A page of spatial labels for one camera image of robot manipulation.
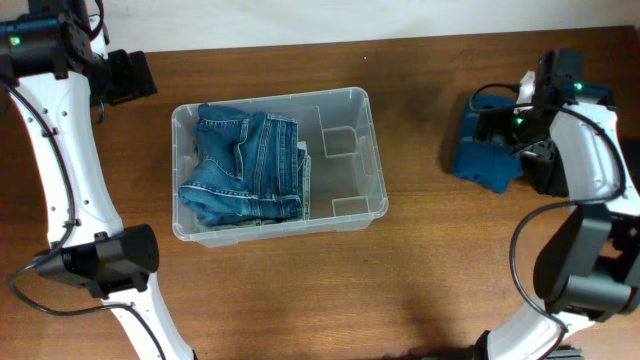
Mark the dark blue jeans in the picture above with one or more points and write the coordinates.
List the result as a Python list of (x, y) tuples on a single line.
[(247, 167)]

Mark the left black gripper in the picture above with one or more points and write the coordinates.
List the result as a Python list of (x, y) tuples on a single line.
[(138, 73)]

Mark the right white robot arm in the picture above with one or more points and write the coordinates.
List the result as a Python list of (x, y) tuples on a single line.
[(588, 271)]

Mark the clear plastic storage container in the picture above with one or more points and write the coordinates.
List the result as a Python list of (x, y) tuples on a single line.
[(347, 187)]

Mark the dark navy folded garment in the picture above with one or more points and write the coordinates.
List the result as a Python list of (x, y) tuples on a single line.
[(630, 148)]

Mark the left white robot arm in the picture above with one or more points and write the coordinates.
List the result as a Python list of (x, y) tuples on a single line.
[(56, 66)]

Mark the teal blue garment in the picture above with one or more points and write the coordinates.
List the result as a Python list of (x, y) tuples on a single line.
[(487, 163)]

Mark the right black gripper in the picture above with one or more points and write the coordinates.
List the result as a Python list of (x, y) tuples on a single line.
[(506, 135)]

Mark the light blue jeans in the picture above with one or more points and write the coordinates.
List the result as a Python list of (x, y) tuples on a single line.
[(304, 172)]

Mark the black garment with logo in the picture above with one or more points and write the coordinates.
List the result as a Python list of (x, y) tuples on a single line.
[(544, 164)]

